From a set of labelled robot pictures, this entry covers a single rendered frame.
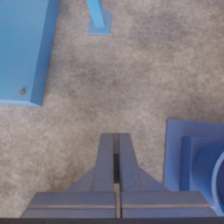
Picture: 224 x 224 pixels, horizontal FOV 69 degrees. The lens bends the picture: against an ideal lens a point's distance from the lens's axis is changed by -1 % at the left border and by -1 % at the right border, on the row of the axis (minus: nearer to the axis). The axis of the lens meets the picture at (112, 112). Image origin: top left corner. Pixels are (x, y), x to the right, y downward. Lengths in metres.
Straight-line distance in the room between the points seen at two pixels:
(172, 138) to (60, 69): 0.75
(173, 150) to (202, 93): 0.34
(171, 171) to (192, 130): 0.23
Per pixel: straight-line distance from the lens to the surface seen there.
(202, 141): 0.79
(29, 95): 0.95
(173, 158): 0.90
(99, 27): 1.11
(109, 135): 0.15
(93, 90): 0.95
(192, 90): 0.97
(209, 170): 0.64
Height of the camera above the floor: 0.88
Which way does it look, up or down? 78 degrees down
